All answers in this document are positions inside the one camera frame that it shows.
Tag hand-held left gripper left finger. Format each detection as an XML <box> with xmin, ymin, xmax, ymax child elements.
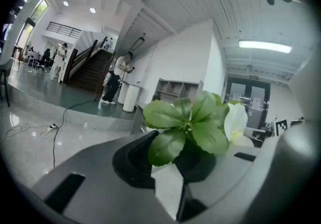
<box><xmin>32</xmin><ymin>130</ymin><xmax>176</xmax><ymax>224</ymax></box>

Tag dark wooden staircase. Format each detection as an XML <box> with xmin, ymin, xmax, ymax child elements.
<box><xmin>63</xmin><ymin>39</ymin><xmax>116</xmax><ymax>93</ymax></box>

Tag grey wooden shelf desk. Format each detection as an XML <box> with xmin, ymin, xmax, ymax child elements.
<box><xmin>129</xmin><ymin>78</ymin><xmax>205</xmax><ymax>136</ymax></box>

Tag white flowers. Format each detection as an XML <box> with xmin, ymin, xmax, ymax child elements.
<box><xmin>142</xmin><ymin>90</ymin><xmax>255</xmax><ymax>168</ymax></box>

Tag white table with cylinder legs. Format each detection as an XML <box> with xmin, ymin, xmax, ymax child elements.
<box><xmin>117</xmin><ymin>80</ymin><xmax>143</xmax><ymax>114</ymax></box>

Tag black floor cable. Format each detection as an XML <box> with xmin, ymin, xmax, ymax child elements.
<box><xmin>52</xmin><ymin>96</ymin><xmax>101</xmax><ymax>169</ymax></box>

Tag tall window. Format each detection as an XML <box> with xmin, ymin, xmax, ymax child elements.
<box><xmin>24</xmin><ymin>0</ymin><xmax>49</xmax><ymax>25</ymax></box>

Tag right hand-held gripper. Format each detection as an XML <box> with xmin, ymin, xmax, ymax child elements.
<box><xmin>275</xmin><ymin>117</ymin><xmax>305</xmax><ymax>139</ymax></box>

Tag black hanging frame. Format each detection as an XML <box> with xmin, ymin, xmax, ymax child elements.
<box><xmin>128</xmin><ymin>33</ymin><xmax>146</xmax><ymax>52</ymax></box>

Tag long ceiling strip light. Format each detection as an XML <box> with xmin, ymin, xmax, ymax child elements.
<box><xmin>238</xmin><ymin>39</ymin><xmax>293</xmax><ymax>54</ymax></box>

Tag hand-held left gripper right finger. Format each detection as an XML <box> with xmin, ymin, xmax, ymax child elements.
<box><xmin>175</xmin><ymin>135</ymin><xmax>281</xmax><ymax>221</ymax></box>

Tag black glass double door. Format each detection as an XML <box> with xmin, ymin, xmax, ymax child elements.
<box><xmin>225</xmin><ymin>76</ymin><xmax>272</xmax><ymax>131</ymax></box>

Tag white cable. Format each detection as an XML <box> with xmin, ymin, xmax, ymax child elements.
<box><xmin>4</xmin><ymin>123</ymin><xmax>55</xmax><ymax>141</ymax></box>

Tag black balcony railing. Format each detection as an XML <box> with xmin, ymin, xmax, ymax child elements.
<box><xmin>46</xmin><ymin>21</ymin><xmax>83</xmax><ymax>39</ymax></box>

